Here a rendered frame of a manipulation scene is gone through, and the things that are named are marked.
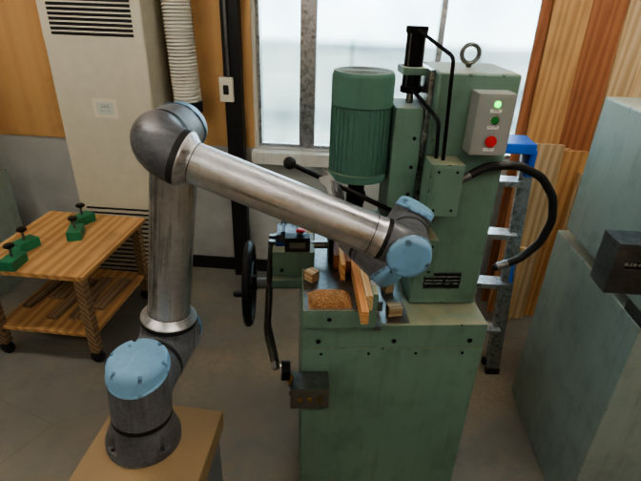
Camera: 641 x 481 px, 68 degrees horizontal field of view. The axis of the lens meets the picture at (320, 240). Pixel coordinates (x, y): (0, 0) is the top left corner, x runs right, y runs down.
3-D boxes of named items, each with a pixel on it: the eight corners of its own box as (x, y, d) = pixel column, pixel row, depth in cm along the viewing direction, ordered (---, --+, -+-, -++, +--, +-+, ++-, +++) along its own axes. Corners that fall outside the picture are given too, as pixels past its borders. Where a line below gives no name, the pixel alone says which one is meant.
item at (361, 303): (341, 224, 183) (341, 215, 181) (345, 224, 183) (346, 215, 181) (361, 324, 128) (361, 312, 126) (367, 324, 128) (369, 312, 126)
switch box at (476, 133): (461, 148, 131) (471, 89, 124) (496, 149, 132) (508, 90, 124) (468, 156, 126) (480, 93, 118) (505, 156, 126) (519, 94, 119)
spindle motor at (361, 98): (326, 167, 152) (330, 64, 138) (381, 167, 153) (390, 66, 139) (330, 186, 137) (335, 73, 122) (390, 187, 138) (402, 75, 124)
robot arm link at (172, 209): (128, 377, 131) (124, 102, 98) (155, 338, 147) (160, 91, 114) (182, 388, 131) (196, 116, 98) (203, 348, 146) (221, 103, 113)
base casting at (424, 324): (299, 273, 186) (300, 253, 182) (444, 274, 190) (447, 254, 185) (301, 349, 147) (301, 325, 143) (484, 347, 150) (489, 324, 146)
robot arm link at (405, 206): (440, 223, 103) (409, 267, 108) (434, 205, 113) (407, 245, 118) (403, 203, 102) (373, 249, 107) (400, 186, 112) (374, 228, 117)
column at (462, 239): (394, 268, 175) (419, 60, 141) (454, 268, 176) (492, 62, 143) (407, 303, 155) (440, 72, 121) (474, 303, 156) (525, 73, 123)
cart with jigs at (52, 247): (70, 287, 299) (45, 192, 269) (156, 295, 294) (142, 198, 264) (-5, 357, 241) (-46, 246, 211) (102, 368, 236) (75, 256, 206)
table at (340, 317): (276, 233, 188) (276, 219, 186) (352, 233, 190) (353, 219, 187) (269, 328, 135) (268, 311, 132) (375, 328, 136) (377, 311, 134)
